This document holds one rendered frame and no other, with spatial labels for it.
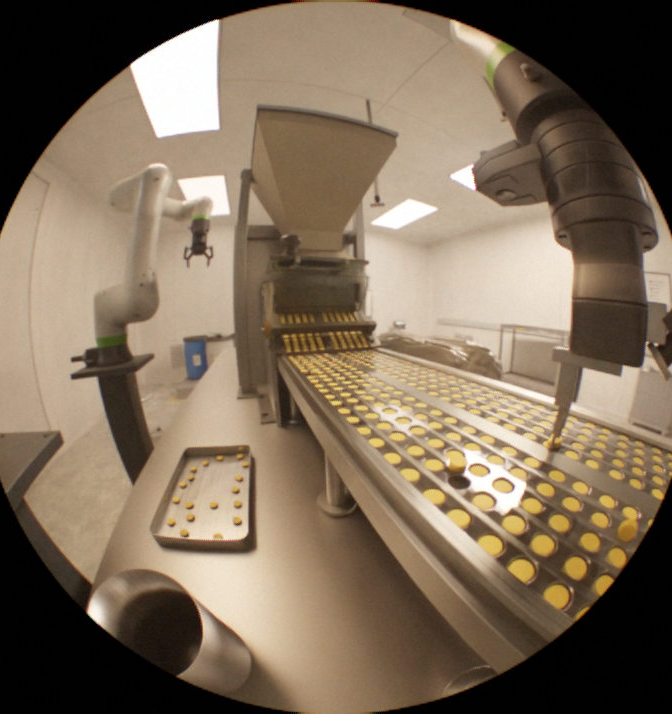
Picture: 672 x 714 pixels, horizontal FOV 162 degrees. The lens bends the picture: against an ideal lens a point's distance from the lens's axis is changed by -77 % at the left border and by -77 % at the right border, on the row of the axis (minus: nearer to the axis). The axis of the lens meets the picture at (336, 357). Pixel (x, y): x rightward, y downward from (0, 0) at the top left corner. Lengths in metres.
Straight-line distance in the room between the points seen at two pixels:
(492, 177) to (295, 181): 0.47
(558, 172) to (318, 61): 1.82
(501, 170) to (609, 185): 0.08
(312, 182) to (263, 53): 1.44
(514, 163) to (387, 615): 0.34
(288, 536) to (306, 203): 0.61
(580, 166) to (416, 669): 0.32
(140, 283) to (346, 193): 0.60
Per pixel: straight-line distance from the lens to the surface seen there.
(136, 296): 0.74
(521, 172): 0.19
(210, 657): 0.17
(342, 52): 1.88
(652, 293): 3.88
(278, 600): 0.25
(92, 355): 0.93
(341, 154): 0.62
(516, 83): 0.20
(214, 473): 0.40
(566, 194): 0.15
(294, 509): 0.32
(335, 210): 0.61
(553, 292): 4.05
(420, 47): 1.90
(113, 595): 0.21
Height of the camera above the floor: 1.03
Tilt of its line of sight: 11 degrees down
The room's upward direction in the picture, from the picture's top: 1 degrees counter-clockwise
